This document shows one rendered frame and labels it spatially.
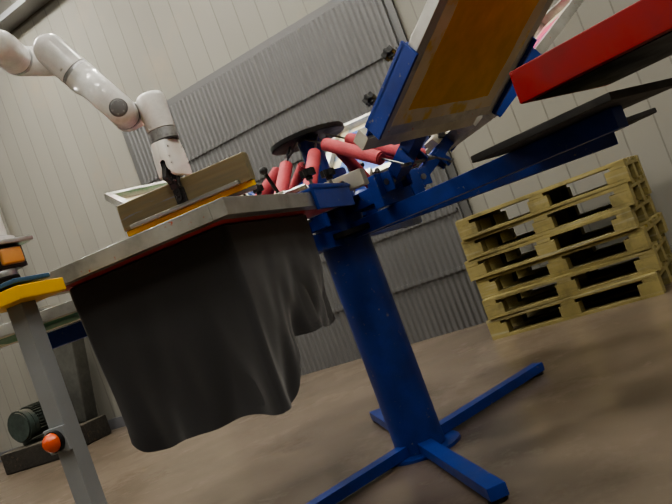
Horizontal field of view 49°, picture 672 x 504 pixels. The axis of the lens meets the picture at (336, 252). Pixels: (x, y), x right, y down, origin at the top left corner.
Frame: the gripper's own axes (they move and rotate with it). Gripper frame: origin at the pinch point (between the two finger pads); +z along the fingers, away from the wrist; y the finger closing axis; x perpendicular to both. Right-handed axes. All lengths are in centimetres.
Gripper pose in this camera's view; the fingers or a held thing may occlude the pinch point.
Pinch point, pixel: (184, 195)
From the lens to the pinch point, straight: 199.7
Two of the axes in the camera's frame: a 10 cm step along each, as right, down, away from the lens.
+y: -3.4, 0.9, -9.4
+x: 8.8, -3.3, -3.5
